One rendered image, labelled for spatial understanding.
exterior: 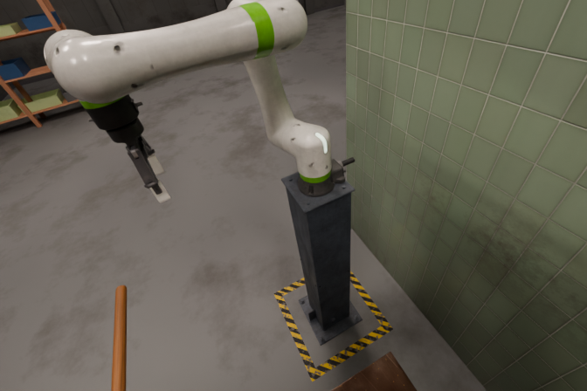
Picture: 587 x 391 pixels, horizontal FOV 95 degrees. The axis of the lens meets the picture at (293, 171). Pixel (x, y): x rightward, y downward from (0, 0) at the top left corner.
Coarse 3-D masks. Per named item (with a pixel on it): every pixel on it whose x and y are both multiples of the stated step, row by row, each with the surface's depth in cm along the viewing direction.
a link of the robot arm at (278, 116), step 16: (240, 0) 72; (256, 0) 68; (256, 64) 82; (272, 64) 84; (256, 80) 86; (272, 80) 87; (272, 96) 90; (272, 112) 94; (288, 112) 97; (272, 128) 99
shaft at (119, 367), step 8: (120, 288) 83; (120, 296) 81; (120, 304) 79; (120, 312) 77; (120, 320) 75; (120, 328) 74; (120, 336) 72; (120, 344) 71; (120, 352) 69; (120, 360) 68; (112, 368) 67; (120, 368) 66; (112, 376) 65; (120, 376) 65; (112, 384) 64; (120, 384) 64
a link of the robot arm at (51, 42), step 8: (56, 32) 51; (64, 32) 50; (72, 32) 50; (80, 32) 51; (48, 40) 50; (56, 40) 48; (48, 48) 49; (48, 56) 48; (48, 64) 50; (88, 104) 56; (96, 104) 56; (104, 104) 56
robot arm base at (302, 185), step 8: (352, 160) 110; (336, 168) 104; (336, 176) 105; (304, 184) 102; (312, 184) 100; (320, 184) 100; (328, 184) 102; (304, 192) 103; (312, 192) 103; (320, 192) 101; (328, 192) 103
